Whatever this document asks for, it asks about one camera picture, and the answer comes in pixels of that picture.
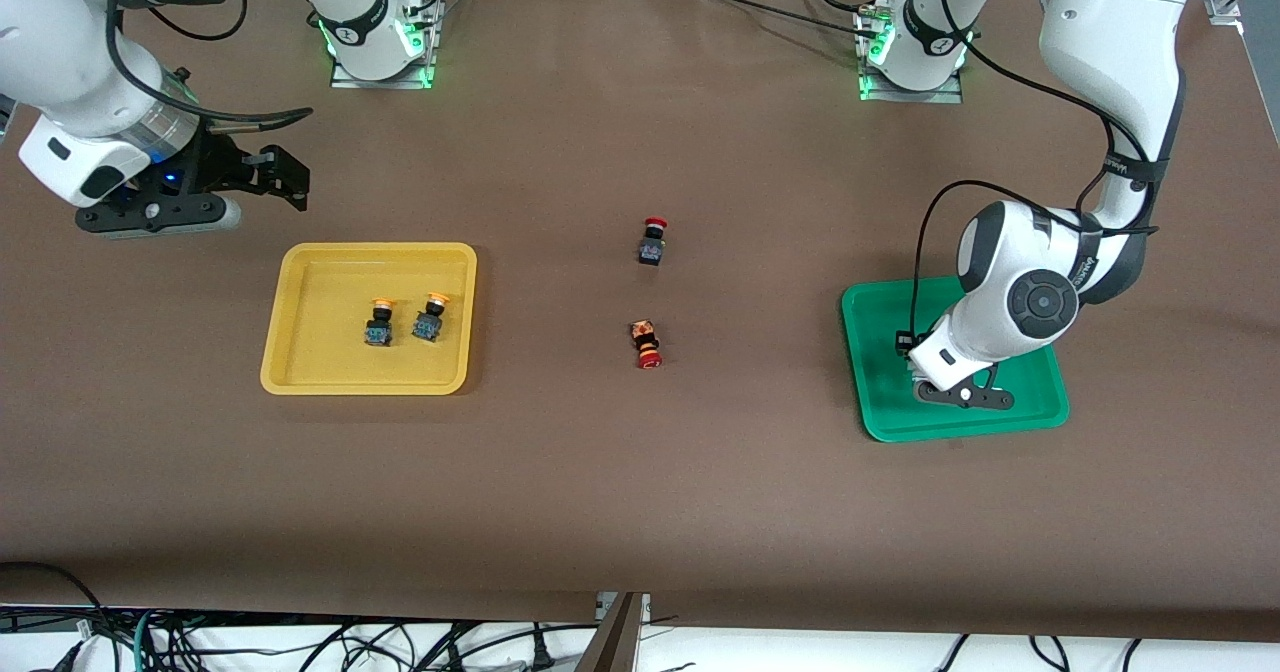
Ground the green plastic tray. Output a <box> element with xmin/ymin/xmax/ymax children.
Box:
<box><xmin>841</xmin><ymin>274</ymin><xmax>1070</xmax><ymax>443</ymax></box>

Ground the long black table cable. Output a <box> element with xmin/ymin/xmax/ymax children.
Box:
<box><xmin>685</xmin><ymin>0</ymin><xmax>869</xmax><ymax>38</ymax></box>

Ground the yellow plastic tray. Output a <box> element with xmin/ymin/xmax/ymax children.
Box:
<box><xmin>260</xmin><ymin>242</ymin><xmax>479</xmax><ymax>396</ymax></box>

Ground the red button orange body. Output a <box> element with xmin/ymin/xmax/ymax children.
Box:
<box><xmin>629</xmin><ymin>319</ymin><xmax>664</xmax><ymax>370</ymax></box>

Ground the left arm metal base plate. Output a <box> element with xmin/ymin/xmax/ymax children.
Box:
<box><xmin>855</xmin><ymin>7</ymin><xmax>966</xmax><ymax>104</ymax></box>

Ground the brown table cover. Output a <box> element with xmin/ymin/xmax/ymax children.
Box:
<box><xmin>0</xmin><ymin>0</ymin><xmax>1280</xmax><ymax>643</ymax></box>

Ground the wooden beam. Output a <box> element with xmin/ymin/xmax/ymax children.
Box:
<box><xmin>575</xmin><ymin>592</ymin><xmax>646</xmax><ymax>672</ymax></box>

